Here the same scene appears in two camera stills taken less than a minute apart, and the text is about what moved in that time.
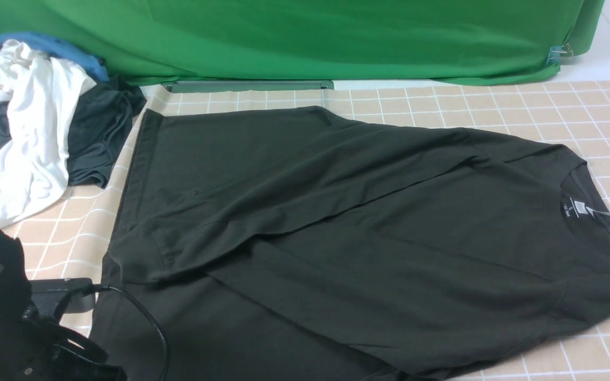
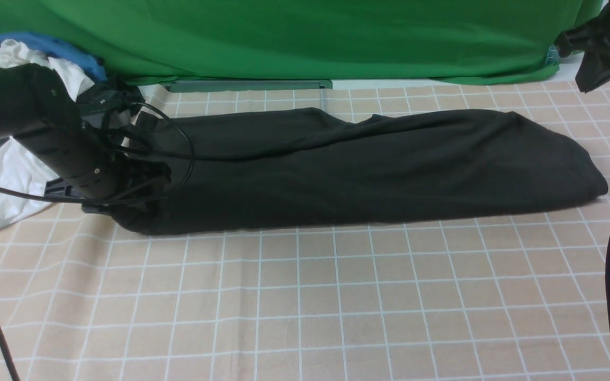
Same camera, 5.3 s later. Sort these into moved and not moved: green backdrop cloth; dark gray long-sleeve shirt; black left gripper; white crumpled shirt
Moved: dark gray long-sleeve shirt; black left gripper
Not moved: green backdrop cloth; white crumpled shirt
